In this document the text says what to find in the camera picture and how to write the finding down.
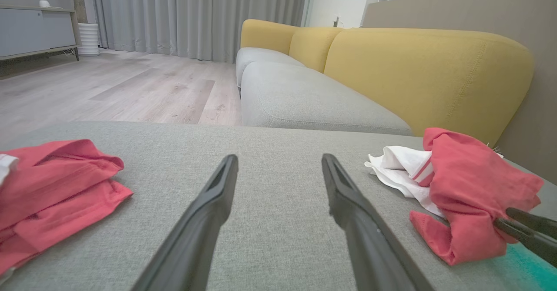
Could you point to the wall socket with plug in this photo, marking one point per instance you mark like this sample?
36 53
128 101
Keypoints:
337 21

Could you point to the yellow and grey sofa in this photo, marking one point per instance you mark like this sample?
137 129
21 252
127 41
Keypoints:
417 69

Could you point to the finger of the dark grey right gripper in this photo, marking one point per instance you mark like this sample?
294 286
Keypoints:
537 225
533 241

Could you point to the red white number jersey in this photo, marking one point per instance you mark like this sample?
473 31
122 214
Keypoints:
470 186

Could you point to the crumpled red garment pile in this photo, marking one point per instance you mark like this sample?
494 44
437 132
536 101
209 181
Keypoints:
56 182

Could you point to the grey and green TV cabinet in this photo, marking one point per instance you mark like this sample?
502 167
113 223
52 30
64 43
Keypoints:
35 30

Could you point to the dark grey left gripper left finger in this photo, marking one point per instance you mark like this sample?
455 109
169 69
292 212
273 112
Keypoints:
191 234

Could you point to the grey curtain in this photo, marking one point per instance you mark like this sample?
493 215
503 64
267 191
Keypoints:
196 17

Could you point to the white ribbed plant pot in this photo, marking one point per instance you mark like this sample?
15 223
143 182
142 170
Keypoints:
88 38

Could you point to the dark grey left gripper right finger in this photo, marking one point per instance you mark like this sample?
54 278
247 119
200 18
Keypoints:
370 239

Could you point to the beige partition panel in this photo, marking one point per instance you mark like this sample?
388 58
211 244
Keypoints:
513 17

